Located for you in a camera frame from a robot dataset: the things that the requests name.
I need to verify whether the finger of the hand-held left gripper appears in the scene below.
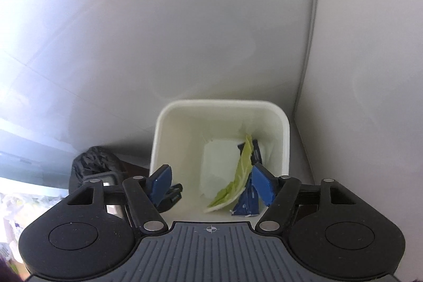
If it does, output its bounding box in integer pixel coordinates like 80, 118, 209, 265
157, 183, 183, 213

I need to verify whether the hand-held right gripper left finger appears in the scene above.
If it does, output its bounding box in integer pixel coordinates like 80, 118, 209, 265
63, 165, 173, 233

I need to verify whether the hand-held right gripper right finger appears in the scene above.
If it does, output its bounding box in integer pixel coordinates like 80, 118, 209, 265
252, 164, 361, 232

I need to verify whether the dark blue plastic wrapper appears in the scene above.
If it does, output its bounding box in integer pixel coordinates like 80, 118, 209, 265
231, 141, 265, 217

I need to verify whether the green cabbage leaf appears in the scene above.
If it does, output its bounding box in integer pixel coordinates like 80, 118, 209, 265
203, 134, 255, 214

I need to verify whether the cream plastic trash bin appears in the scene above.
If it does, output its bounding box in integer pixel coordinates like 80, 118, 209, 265
149, 99, 291, 224

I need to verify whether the patterned plastic bag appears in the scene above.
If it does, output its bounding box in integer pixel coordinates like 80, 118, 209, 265
0, 191, 67, 272

